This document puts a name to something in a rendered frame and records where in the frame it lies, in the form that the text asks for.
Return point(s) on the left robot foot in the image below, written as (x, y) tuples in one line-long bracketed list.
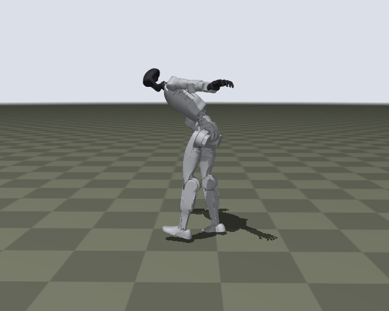
[(174, 230)]

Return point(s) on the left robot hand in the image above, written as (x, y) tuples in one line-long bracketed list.
[(215, 85)]

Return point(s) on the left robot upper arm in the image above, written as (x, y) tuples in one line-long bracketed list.
[(175, 83)]

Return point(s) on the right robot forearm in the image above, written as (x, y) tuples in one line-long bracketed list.
[(194, 127)]

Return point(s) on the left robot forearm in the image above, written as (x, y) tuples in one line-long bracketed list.
[(200, 85)]

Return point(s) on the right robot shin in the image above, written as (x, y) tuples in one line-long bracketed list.
[(212, 202)]

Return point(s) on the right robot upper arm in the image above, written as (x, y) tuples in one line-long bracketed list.
[(188, 121)]

